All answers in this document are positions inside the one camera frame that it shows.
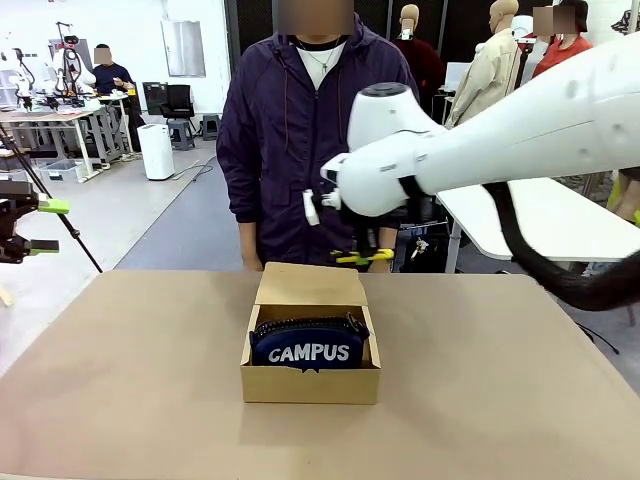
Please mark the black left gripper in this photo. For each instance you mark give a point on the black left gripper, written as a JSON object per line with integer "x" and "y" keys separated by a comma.
{"x": 7, "y": 222}

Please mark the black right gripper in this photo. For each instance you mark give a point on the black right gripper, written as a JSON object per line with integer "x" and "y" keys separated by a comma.
{"x": 365, "y": 224}

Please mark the yellow utility knife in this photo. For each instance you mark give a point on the yellow utility knife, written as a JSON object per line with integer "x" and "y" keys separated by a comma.
{"x": 385, "y": 255}

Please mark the navy Campus pencil case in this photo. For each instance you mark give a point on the navy Campus pencil case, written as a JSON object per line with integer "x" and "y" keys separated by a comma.
{"x": 310, "y": 352}

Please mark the brown cardboard box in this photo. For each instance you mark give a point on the brown cardboard box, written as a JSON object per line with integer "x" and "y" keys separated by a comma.
{"x": 310, "y": 387}

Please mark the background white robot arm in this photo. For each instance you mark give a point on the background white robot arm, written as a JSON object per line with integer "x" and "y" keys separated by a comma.
{"x": 22, "y": 80}

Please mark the person's left forearm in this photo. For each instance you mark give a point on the person's left forearm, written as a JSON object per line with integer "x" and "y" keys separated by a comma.
{"x": 390, "y": 239}

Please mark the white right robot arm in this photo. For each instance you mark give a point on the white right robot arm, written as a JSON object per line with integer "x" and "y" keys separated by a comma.
{"x": 500, "y": 140}

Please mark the person's right forearm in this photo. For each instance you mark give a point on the person's right forearm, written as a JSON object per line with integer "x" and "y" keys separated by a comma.
{"x": 250, "y": 235}

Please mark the black tripod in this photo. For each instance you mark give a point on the black tripod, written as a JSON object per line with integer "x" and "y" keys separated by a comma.
{"x": 80, "y": 239}

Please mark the grey storage bin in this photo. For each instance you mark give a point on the grey storage bin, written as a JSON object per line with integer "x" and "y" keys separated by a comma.
{"x": 62, "y": 172}

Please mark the long white workbench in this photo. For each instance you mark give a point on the long white workbench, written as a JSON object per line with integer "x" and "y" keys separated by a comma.
{"x": 45, "y": 116}

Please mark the white table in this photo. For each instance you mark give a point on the white table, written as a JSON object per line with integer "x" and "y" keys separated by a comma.
{"x": 480, "y": 225}

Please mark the person in purple jacket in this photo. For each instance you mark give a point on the person in purple jacket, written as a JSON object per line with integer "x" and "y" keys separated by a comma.
{"x": 280, "y": 150}

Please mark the white air purifier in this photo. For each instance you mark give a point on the white air purifier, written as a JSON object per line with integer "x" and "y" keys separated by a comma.
{"x": 156, "y": 152}

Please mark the white standing desk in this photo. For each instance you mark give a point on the white standing desk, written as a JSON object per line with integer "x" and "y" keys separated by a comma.
{"x": 114, "y": 98}

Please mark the seated person in dark shirt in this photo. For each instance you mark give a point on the seated person in dark shirt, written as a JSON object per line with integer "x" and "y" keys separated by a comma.
{"x": 111, "y": 77}

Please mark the grey plastic stool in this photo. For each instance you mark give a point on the grey plastic stool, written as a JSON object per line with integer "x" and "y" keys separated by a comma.
{"x": 210, "y": 127}
{"x": 181, "y": 135}

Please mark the black computer case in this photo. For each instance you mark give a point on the black computer case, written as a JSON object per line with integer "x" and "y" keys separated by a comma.
{"x": 154, "y": 97}

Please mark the black office chair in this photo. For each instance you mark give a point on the black office chair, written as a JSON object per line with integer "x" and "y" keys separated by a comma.
{"x": 177, "y": 100}

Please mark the mannequin in dark red top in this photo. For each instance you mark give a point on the mannequin in dark red top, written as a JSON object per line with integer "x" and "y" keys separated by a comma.
{"x": 425, "y": 65}

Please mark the white monitor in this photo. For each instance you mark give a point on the white monitor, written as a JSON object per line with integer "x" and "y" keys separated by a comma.
{"x": 456, "y": 75}

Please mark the mannequin in beige coat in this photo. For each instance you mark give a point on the mannequin in beige coat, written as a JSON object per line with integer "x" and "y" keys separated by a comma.
{"x": 492, "y": 65}

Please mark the person in red top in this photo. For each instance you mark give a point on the person in red top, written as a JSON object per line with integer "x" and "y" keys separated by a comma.
{"x": 565, "y": 52}

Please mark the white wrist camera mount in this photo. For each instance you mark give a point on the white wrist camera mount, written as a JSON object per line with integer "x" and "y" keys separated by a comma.
{"x": 311, "y": 207}

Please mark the grey wall cabinet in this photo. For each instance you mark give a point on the grey wall cabinet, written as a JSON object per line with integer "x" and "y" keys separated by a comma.
{"x": 183, "y": 50}

